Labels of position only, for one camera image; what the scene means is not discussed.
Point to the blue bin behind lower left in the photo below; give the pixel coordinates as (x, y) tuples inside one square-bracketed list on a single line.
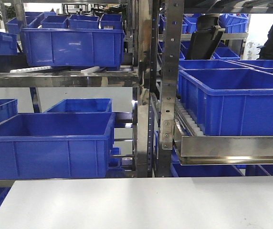
[(94, 105)]

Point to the blue bin under right shelf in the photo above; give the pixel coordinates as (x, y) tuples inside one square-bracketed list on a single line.
[(179, 170)]

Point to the blue bin behind right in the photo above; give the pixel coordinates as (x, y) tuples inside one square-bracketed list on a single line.
[(208, 64)]

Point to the stainless steel shelving rack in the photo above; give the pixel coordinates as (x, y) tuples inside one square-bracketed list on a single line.
[(160, 124)]

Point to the large blue bin right shelf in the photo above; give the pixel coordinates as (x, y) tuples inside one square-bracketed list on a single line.
[(229, 102)]

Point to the large blue bin lower left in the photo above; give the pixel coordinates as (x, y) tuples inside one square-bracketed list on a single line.
[(56, 145)]

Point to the blue bin upper left shelf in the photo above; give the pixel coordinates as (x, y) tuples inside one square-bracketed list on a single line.
[(75, 48)]

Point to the white roller track strip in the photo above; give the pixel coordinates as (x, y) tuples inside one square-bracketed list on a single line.
[(31, 69)]

